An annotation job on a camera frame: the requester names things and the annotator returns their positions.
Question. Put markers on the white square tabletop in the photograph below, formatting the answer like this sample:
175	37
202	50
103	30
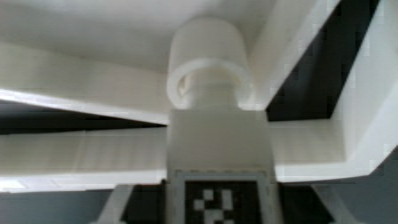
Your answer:
85	49

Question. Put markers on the white obstacle fence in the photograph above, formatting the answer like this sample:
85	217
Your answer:
325	147

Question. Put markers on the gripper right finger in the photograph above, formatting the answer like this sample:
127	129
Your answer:
312	205

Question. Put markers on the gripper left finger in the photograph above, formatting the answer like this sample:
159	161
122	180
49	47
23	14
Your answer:
133	206

